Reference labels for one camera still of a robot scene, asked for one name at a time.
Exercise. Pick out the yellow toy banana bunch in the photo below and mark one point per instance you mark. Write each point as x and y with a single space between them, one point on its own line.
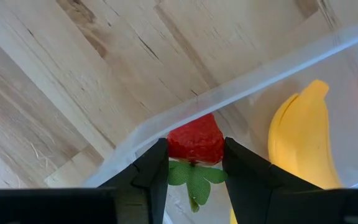
303 140

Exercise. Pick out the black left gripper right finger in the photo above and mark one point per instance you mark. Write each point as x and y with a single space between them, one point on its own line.
247 177

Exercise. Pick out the red toy strawberry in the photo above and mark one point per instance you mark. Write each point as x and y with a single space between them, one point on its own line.
197 140

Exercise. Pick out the clear plastic tupperware container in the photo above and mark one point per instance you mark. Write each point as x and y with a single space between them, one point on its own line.
353 118

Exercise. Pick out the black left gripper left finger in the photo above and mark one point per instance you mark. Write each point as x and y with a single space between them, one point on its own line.
151 174

